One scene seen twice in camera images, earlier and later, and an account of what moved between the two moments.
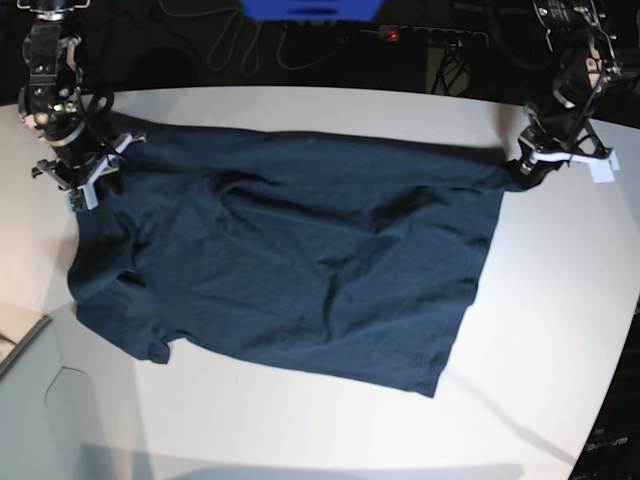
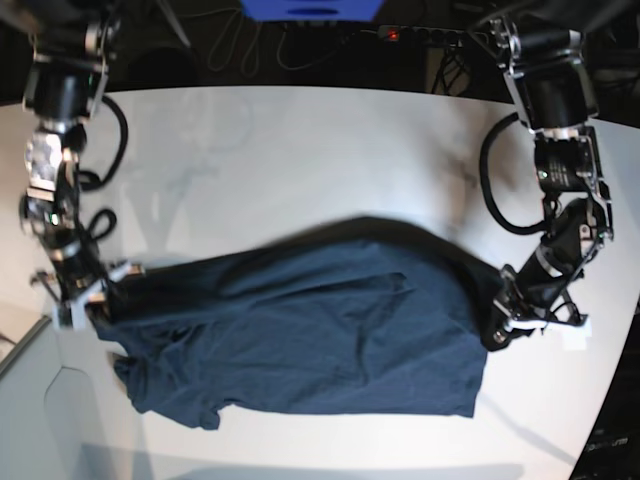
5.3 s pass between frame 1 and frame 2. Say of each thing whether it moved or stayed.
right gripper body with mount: moved
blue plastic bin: stayed
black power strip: stayed
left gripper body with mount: moved
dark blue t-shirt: moved
